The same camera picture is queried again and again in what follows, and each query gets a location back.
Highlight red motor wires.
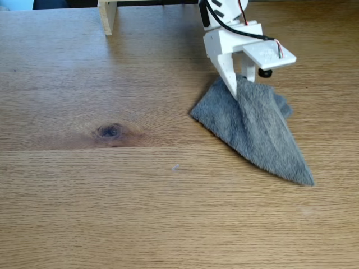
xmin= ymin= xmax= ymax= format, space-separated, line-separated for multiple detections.
xmin=238 ymin=0 xmax=250 ymax=26

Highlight dark furniture behind table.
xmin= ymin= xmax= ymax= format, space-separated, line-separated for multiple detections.
xmin=33 ymin=0 xmax=99 ymax=11

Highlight black camera cable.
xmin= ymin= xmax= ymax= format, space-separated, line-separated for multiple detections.
xmin=204 ymin=0 xmax=281 ymax=43

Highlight cream wooden base board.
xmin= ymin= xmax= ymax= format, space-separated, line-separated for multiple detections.
xmin=97 ymin=0 xmax=199 ymax=36

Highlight grey terry cloth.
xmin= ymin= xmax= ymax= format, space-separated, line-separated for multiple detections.
xmin=189 ymin=73 xmax=316 ymax=187

